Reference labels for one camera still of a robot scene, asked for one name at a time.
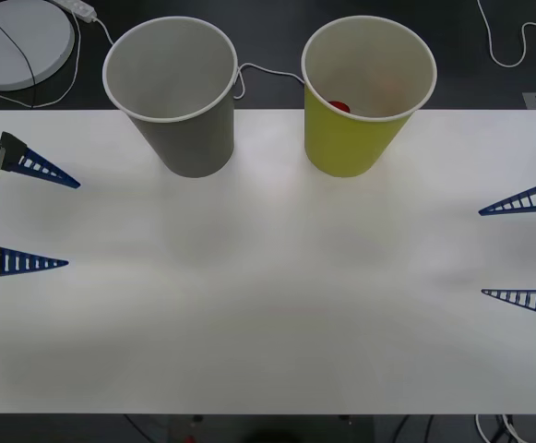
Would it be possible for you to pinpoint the round white disc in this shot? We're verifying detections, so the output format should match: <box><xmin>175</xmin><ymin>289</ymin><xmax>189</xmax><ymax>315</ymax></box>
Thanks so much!
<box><xmin>0</xmin><ymin>0</ymin><xmax>77</xmax><ymax>92</ymax></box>

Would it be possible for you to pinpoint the yellow-green plastic waste bin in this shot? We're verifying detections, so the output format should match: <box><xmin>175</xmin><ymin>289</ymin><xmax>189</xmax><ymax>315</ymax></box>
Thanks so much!
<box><xmin>300</xmin><ymin>15</ymin><xmax>438</xmax><ymax>179</ymax></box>

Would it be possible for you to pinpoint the grey plastic waste bin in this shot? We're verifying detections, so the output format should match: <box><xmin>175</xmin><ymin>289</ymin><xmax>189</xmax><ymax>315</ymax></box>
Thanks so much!
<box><xmin>101</xmin><ymin>16</ymin><xmax>240</xmax><ymax>178</ymax></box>

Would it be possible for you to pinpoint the white power strip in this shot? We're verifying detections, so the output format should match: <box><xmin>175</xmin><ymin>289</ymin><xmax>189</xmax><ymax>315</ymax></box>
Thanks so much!
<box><xmin>50</xmin><ymin>0</ymin><xmax>98</xmax><ymax>23</ymax></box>

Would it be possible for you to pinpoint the white cable under table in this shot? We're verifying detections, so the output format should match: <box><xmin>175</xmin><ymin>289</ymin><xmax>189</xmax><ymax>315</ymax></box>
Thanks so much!
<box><xmin>473</xmin><ymin>413</ymin><xmax>527</xmax><ymax>443</ymax></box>

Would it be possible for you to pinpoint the long white looped cable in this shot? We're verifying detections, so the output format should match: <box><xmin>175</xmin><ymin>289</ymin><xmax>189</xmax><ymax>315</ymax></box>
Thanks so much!
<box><xmin>476</xmin><ymin>0</ymin><xmax>536</xmax><ymax>68</ymax></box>

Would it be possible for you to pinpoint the thin black cable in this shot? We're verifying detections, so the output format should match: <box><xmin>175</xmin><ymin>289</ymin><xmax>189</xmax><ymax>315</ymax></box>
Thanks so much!
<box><xmin>0</xmin><ymin>7</ymin><xmax>38</xmax><ymax>110</ymax></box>

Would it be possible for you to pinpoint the thin white cable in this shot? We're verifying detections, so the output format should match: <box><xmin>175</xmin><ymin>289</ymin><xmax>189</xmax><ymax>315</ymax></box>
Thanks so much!
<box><xmin>0</xmin><ymin>8</ymin><xmax>83</xmax><ymax>111</ymax></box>

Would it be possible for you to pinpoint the white power strip cable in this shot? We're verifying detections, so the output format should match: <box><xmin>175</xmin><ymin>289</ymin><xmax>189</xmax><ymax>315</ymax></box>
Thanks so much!
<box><xmin>92</xmin><ymin>16</ymin><xmax>306</xmax><ymax>101</ymax></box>

